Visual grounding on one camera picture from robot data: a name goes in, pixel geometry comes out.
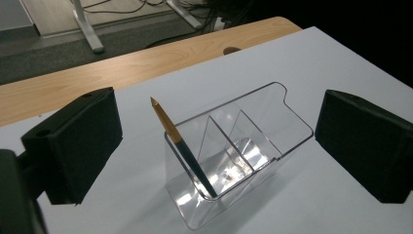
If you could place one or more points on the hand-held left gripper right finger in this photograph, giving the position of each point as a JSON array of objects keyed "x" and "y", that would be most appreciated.
[{"x": 367, "y": 146}]

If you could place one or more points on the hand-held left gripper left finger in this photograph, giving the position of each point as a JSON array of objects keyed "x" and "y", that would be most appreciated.
[{"x": 78, "y": 143}]

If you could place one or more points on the dark green pen gold tip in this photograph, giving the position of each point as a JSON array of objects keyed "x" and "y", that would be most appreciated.
[{"x": 186, "y": 152}]

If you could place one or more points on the clear plastic divided pen holder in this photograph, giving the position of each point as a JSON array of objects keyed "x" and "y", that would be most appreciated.
[{"x": 233, "y": 162}]

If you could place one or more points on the light wooden table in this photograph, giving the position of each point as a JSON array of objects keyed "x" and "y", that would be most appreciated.
[{"x": 130, "y": 68}]

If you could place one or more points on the white metal stand leg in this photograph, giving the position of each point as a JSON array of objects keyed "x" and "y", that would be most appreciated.
[
  {"x": 185, "y": 14},
  {"x": 87, "y": 29}
]

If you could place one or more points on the brown round table grommet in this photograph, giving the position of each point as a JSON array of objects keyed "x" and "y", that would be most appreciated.
[{"x": 231, "y": 50}]

